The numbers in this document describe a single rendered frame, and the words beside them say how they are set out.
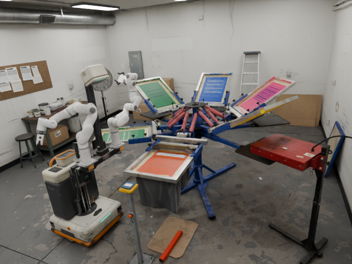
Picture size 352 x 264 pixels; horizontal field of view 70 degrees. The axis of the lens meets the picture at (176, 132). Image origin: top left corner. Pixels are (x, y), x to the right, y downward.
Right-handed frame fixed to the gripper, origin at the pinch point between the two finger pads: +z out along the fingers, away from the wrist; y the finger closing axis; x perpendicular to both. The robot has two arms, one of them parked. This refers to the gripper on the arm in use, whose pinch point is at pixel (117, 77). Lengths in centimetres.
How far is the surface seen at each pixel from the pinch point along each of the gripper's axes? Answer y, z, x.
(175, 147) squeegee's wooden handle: -46, -95, -35
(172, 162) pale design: -61, -106, -21
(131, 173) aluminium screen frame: -85, -87, 13
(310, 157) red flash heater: 1, -223, -35
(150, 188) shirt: -93, -103, -7
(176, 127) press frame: -23, -53, -93
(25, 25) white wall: 37, 342, -52
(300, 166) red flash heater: -10, -219, -29
